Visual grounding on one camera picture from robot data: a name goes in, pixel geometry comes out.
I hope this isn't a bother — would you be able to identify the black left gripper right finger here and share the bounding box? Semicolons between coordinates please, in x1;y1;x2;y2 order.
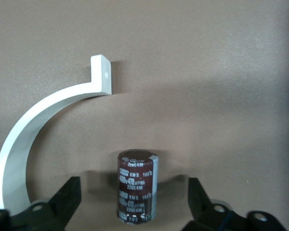
184;178;247;231

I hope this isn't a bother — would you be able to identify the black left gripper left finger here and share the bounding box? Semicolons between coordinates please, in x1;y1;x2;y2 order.
24;177;82;231

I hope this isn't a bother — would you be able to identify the small dark terminal block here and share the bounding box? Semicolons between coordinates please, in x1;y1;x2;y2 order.
117;150;159;224

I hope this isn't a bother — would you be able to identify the brown table cover sheet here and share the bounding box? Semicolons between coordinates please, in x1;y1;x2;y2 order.
0;0;289;231

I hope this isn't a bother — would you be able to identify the white curved bracket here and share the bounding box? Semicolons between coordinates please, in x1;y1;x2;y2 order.
0;54;113;216

